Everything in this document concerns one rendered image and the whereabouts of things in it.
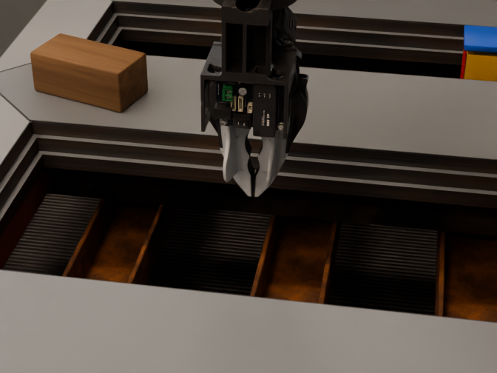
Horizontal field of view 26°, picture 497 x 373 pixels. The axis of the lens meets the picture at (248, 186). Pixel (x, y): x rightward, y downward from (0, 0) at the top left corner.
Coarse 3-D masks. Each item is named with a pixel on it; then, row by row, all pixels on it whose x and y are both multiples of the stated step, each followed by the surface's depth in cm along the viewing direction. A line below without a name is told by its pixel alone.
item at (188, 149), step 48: (336, 48) 143; (384, 48) 142; (432, 48) 142; (48, 144) 120; (96, 144) 118; (144, 144) 118; (192, 144) 117; (0, 192) 110; (336, 192) 116; (384, 192) 115; (432, 192) 114; (480, 192) 113
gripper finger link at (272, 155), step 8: (280, 136) 94; (264, 144) 94; (272, 144) 92; (280, 144) 94; (264, 152) 95; (272, 152) 92; (280, 152) 94; (264, 160) 95; (272, 160) 91; (280, 160) 95; (264, 168) 96; (272, 168) 92; (256, 176) 96; (264, 176) 96; (272, 176) 93; (256, 184) 97; (264, 184) 97; (256, 192) 97
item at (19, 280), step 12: (0, 276) 95; (12, 276) 95; (24, 276) 95; (0, 288) 94; (12, 288) 94; (24, 288) 94; (0, 300) 92; (12, 300) 92; (0, 312) 91; (12, 312) 91; (0, 324) 90
